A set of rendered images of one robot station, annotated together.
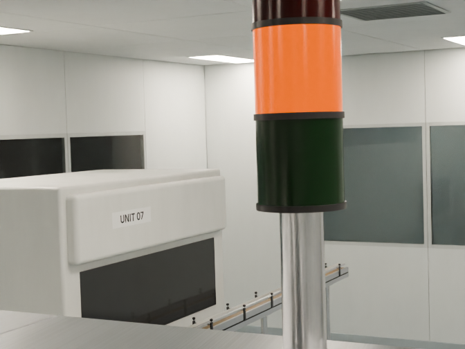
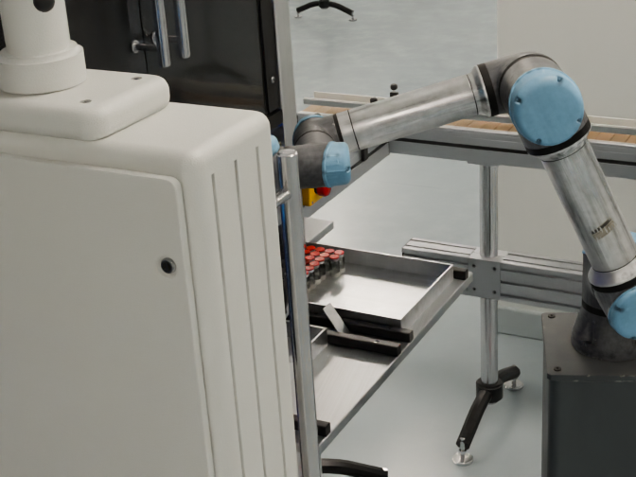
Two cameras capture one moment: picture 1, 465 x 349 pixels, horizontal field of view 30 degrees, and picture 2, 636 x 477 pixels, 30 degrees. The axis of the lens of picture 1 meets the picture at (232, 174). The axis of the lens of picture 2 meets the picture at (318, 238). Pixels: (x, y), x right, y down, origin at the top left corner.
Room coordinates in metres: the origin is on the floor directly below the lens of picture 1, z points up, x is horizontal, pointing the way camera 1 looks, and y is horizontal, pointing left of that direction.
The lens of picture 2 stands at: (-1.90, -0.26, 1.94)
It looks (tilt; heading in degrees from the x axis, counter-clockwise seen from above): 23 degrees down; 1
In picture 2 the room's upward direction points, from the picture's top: 4 degrees counter-clockwise
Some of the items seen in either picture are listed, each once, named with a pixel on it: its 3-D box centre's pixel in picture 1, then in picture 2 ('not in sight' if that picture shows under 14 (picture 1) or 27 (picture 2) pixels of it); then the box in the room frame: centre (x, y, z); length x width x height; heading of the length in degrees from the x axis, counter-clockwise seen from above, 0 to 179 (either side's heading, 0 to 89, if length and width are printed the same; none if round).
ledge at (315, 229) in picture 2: not in sight; (294, 230); (0.62, -0.14, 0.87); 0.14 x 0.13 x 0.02; 62
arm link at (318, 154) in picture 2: not in sight; (317, 162); (0.02, -0.22, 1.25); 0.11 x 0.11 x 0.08; 2
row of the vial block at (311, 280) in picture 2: not in sight; (312, 275); (0.30, -0.19, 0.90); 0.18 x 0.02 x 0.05; 152
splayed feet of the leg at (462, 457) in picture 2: not in sight; (489, 401); (1.13, -0.66, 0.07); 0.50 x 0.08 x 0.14; 152
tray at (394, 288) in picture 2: not in sight; (350, 285); (0.26, -0.26, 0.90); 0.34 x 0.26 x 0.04; 62
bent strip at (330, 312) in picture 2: not in sight; (360, 326); (0.06, -0.28, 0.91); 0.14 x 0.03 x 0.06; 63
